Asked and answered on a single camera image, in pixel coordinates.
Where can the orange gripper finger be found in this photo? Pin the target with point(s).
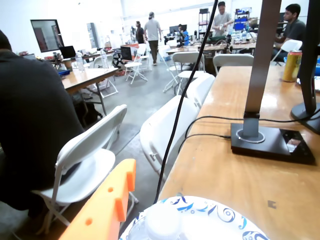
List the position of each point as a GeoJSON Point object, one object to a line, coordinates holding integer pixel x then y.
{"type": "Point", "coordinates": [100, 207]}

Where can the clear ribbed water bottle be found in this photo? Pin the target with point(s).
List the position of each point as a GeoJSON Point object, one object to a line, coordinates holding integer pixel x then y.
{"type": "Point", "coordinates": [162, 222]}

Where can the paper plate blue swirl pattern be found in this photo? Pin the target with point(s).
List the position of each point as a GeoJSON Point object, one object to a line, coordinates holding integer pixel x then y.
{"type": "Point", "coordinates": [225, 217]}

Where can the white folding chair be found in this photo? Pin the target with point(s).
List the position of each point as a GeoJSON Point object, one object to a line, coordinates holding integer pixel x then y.
{"type": "Point", "coordinates": [187, 60]}
{"type": "Point", "coordinates": [135, 66]}
{"type": "Point", "coordinates": [87, 155]}
{"type": "Point", "coordinates": [160, 130]}
{"type": "Point", "coordinates": [290, 46]}
{"type": "Point", "coordinates": [232, 61]}
{"type": "Point", "coordinates": [200, 87]}

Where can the person in black shirt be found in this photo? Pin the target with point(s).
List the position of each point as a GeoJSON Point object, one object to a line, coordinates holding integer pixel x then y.
{"type": "Point", "coordinates": [32, 112]}

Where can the wooden folding table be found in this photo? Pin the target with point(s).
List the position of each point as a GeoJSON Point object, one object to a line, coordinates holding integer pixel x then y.
{"type": "Point", "coordinates": [85, 76]}

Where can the clear plastic background bottle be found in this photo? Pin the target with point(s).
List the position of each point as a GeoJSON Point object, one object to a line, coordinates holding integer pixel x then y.
{"type": "Point", "coordinates": [80, 62]}
{"type": "Point", "coordinates": [103, 60]}

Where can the black laptop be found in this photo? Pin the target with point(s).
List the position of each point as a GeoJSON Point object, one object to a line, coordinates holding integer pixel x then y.
{"type": "Point", "coordinates": [67, 52]}

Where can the black desk lamp base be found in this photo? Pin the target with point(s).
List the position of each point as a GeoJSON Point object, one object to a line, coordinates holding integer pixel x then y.
{"type": "Point", "coordinates": [257, 142]}

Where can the small dark square sticker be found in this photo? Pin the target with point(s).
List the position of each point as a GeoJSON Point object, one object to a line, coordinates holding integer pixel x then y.
{"type": "Point", "coordinates": [272, 204]}

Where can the person in dark clothes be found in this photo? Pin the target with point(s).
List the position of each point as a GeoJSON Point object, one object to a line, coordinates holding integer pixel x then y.
{"type": "Point", "coordinates": [140, 33]}

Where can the walking man grey shirt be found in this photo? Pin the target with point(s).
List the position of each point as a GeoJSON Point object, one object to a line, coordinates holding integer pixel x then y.
{"type": "Point", "coordinates": [152, 32]}

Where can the person in blue top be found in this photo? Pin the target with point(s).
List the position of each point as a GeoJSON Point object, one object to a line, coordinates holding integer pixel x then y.
{"type": "Point", "coordinates": [184, 33]}

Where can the standing man grey t-shirt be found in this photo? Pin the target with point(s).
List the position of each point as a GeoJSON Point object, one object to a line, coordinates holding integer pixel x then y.
{"type": "Point", "coordinates": [222, 20]}

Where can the yellow drink can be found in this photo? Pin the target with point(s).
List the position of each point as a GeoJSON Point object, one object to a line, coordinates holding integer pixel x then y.
{"type": "Point", "coordinates": [292, 66]}

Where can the black computer monitor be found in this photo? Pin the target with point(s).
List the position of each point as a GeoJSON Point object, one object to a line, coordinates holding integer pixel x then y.
{"type": "Point", "coordinates": [310, 75]}

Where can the seated man dark shirt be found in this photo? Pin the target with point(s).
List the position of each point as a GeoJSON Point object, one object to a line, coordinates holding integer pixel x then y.
{"type": "Point", "coordinates": [295, 30]}

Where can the black framed wall screen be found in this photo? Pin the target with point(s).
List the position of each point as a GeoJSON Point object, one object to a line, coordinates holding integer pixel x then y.
{"type": "Point", "coordinates": [46, 35]}

